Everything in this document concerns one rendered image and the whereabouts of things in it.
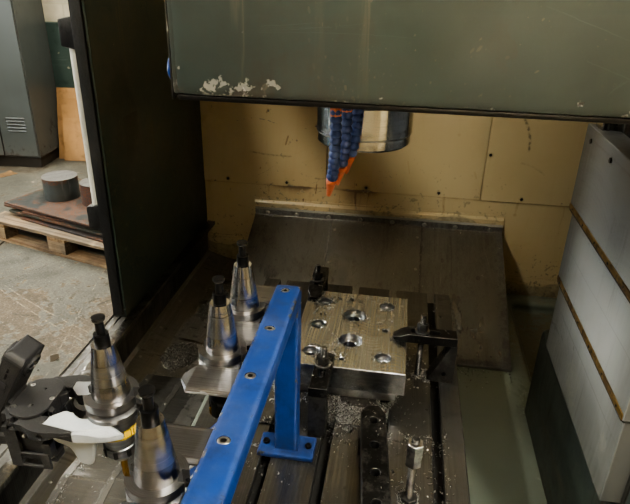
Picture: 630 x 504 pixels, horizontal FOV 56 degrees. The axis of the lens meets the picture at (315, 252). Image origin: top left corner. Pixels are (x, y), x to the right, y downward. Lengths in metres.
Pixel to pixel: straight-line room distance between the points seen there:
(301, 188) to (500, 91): 1.53
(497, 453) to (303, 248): 0.94
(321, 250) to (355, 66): 1.44
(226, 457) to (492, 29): 0.51
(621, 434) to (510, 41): 0.64
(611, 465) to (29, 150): 5.39
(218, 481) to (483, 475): 0.99
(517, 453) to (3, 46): 5.08
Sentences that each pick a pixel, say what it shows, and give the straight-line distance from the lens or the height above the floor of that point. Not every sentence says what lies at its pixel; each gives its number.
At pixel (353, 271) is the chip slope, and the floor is 0.76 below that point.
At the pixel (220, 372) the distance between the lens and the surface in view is 0.77.
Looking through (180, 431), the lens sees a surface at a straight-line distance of 0.69.
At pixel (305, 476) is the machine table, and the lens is 1.07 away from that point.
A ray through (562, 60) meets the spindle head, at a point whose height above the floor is 1.60.
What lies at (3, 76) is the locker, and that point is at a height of 0.80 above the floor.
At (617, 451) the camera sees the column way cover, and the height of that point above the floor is 1.01.
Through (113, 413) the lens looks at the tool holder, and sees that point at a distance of 0.73.
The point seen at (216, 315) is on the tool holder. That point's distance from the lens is 0.76.
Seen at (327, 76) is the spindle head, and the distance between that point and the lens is 0.68.
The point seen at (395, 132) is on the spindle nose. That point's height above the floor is 1.45.
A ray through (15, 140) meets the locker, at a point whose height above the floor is 0.25.
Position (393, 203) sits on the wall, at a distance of 2.13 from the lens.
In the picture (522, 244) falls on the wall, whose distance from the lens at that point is 2.22.
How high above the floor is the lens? 1.68
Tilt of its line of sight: 26 degrees down
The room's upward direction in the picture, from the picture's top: 1 degrees clockwise
